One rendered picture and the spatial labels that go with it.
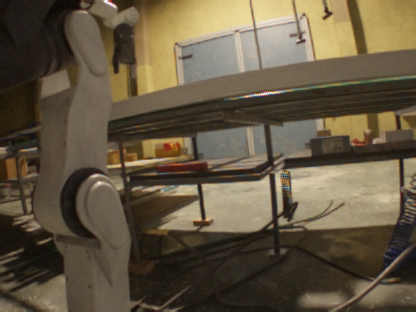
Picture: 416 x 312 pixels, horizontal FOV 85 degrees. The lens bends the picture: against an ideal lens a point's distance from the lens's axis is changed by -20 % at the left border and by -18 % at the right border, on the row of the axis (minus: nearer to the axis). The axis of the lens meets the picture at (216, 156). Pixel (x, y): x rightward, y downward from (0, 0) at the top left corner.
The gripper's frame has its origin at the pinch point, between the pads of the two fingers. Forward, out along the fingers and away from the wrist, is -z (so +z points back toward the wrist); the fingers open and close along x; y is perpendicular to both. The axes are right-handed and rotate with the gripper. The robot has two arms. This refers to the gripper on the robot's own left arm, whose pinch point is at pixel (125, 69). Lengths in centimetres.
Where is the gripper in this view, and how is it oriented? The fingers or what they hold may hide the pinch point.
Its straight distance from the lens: 116.8
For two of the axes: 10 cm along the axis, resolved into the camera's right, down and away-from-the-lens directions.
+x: 3.9, -0.9, 9.2
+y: -9.2, 0.8, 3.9
